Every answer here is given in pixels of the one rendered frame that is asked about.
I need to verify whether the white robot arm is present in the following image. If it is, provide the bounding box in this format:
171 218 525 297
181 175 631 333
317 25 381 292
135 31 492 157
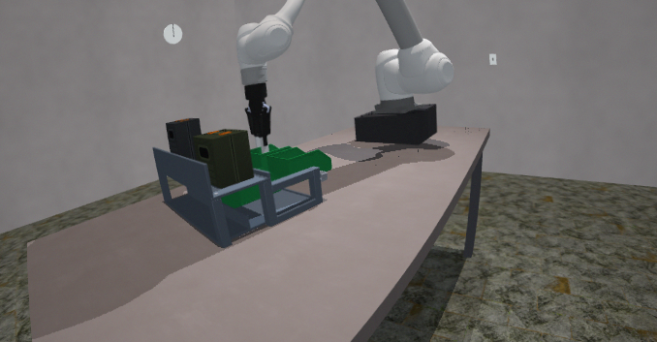
236 0 454 114

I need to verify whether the green bin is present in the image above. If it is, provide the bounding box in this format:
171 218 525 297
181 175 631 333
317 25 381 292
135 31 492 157
221 173 280 208
266 147 332 178
251 144 291 171

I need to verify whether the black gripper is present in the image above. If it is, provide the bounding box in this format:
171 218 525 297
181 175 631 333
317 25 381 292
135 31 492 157
244 83 271 154

